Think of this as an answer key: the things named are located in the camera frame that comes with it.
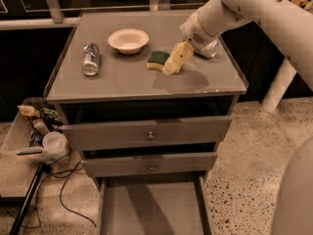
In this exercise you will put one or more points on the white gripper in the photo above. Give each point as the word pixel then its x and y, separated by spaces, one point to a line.
pixel 193 31

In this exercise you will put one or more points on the green yellow sponge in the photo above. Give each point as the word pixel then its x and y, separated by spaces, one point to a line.
pixel 157 60

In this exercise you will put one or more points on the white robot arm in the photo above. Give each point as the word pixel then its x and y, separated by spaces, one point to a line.
pixel 290 28

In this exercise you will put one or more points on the grey top drawer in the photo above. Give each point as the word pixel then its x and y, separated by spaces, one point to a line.
pixel 146 133

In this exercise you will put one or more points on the grey drawer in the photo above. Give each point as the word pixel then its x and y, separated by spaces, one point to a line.
pixel 137 165
pixel 164 204
pixel 146 133

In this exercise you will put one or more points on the grey drawer cabinet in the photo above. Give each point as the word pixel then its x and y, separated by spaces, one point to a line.
pixel 125 90

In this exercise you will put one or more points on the grey middle drawer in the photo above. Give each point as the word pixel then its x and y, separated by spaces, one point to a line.
pixel 137 165

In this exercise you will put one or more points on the grey bottom drawer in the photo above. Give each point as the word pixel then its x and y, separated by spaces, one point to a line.
pixel 164 204

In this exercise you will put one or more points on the white bowl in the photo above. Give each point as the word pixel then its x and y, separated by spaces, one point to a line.
pixel 128 41

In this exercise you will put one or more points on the clear plastic bottle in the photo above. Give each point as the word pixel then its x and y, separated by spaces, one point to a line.
pixel 91 59

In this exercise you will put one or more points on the white diagonal pole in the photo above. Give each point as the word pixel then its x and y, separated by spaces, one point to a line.
pixel 279 86

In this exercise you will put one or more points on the yellow object on ledge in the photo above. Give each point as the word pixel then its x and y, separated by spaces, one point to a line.
pixel 304 4

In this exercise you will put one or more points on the snack bags in bin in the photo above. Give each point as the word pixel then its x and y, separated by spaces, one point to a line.
pixel 42 121

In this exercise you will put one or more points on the clear plastic cup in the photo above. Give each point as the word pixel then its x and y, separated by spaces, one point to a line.
pixel 55 144

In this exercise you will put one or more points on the clear plastic bin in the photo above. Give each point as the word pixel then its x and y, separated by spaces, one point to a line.
pixel 24 145

